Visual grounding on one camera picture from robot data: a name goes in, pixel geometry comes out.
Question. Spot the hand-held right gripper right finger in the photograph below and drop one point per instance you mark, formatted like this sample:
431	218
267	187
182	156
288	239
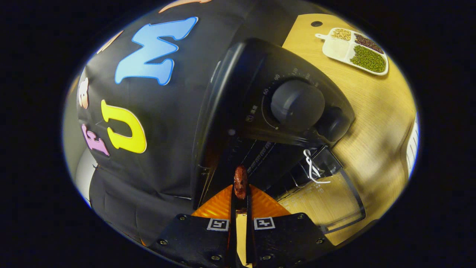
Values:
250	234

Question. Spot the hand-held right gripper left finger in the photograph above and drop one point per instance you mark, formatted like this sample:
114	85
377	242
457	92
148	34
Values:
232	230

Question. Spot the brown meat piece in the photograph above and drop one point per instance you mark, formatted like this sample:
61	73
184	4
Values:
240	182

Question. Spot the black electric oven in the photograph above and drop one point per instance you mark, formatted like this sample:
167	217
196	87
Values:
297	104

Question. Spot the black backdrop cloth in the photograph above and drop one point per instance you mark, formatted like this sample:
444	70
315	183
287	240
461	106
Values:
160	123

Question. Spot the white rectangular dish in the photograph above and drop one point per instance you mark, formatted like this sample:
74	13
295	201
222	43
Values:
412	149

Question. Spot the white divided dish with beans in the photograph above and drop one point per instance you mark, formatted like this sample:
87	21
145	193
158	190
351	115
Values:
357	52

